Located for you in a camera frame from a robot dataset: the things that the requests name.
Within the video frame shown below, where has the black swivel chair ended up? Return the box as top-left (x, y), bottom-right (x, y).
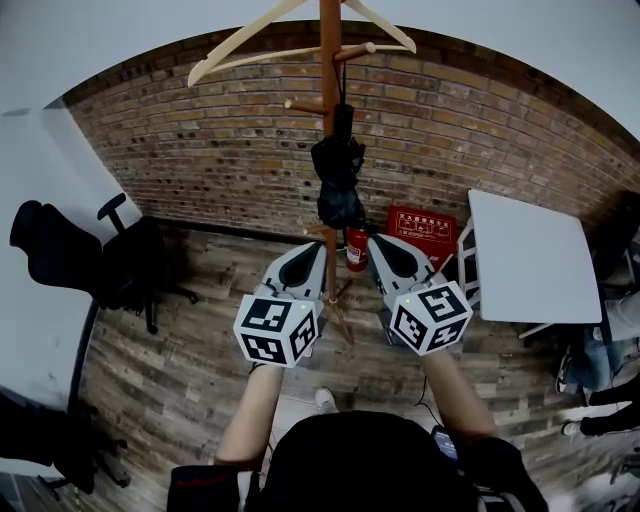
top-left (0, 389), bottom-right (132, 496)

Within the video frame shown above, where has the white chair frame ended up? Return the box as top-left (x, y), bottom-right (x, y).
top-left (457, 222), bottom-right (484, 314)

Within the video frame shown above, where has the black office chair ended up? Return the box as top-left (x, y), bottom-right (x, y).
top-left (9, 192), bottom-right (201, 336)

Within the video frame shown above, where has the brown wooden coat rack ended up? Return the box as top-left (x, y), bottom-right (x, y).
top-left (283, 0), bottom-right (377, 347)

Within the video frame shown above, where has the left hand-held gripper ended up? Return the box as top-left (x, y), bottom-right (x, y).
top-left (233, 242), bottom-right (329, 369)

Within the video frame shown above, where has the red fire extinguisher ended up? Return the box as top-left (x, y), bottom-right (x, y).
top-left (345, 224), bottom-right (376, 274)

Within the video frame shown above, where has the person's right forearm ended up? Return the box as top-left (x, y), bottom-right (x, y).
top-left (422, 349), bottom-right (499, 444)

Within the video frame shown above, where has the light wooden clothes hanger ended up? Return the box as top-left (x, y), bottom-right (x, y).
top-left (187, 0), bottom-right (417, 89)

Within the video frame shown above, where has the person's left forearm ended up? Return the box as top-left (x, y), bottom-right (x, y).
top-left (214, 362), bottom-right (286, 464)

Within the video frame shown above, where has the black phone with blue screen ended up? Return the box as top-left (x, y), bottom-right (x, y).
top-left (431, 425), bottom-right (460, 461)

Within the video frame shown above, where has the thin black cable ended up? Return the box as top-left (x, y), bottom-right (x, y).
top-left (413, 374), bottom-right (444, 426)

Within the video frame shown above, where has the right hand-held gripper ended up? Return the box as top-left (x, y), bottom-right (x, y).
top-left (368, 233), bottom-right (474, 357)

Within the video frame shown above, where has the white square table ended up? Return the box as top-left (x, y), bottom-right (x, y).
top-left (467, 188), bottom-right (604, 325)

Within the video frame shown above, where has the black umbrella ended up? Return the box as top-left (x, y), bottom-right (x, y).
top-left (310, 59), bottom-right (368, 232)

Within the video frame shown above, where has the person's white shoe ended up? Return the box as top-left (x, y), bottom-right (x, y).
top-left (314, 385), bottom-right (340, 415)

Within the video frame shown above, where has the large white desk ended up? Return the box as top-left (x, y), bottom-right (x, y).
top-left (0, 107), bottom-right (146, 414)

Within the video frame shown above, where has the red fire extinguisher box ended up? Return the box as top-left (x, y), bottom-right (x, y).
top-left (385, 204), bottom-right (459, 266)

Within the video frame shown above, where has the person's black shirt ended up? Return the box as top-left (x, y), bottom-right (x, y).
top-left (167, 409), bottom-right (551, 512)

